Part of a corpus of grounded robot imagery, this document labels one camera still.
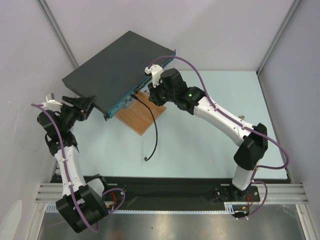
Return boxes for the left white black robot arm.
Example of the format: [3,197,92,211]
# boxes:
[36,93,110,233]

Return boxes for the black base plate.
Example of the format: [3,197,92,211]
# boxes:
[49,174,292,211]

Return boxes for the aluminium rail frame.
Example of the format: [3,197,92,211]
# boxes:
[28,183,320,240]

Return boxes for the dark grey network switch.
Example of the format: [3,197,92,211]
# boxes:
[62,31,176,120]

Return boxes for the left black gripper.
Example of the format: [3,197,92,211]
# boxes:
[59,96,97,132]

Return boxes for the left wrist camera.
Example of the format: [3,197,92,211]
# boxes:
[42,93,63,109]

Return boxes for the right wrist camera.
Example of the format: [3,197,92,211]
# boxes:
[144,64,164,88]

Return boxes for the white slotted cable duct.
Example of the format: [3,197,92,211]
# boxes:
[46,201,237,215]

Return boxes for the wooden board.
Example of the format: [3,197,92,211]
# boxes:
[115,91,167,136]

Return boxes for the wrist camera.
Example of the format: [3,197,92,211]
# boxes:
[42,93,63,109]
[144,64,164,88]

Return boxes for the black ethernet cable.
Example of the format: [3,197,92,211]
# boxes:
[130,93,159,162]

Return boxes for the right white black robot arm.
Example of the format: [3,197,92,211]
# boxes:
[144,64,268,201]

